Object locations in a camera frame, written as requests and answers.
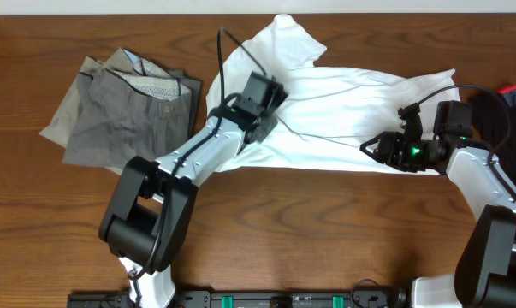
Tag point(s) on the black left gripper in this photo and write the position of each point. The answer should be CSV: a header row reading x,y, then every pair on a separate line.
x,y
265,127

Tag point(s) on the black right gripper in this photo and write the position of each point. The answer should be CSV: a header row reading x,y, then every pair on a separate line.
x,y
388,153

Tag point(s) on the white t-shirt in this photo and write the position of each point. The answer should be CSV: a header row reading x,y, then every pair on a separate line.
x,y
329,111

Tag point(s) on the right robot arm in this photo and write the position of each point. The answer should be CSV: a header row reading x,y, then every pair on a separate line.
x,y
485,275

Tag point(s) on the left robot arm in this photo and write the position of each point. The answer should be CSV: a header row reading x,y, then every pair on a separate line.
x,y
147,218

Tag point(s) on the black garment with red trim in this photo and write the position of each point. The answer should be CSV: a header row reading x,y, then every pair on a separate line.
x,y
491,125

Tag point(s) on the grey folded shorts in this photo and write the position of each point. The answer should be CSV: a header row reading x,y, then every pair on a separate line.
x,y
174,100

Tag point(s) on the beige folded garment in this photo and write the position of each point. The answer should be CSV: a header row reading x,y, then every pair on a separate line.
x,y
61,124

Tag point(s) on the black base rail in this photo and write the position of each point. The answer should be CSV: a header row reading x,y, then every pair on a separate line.
x,y
377,297

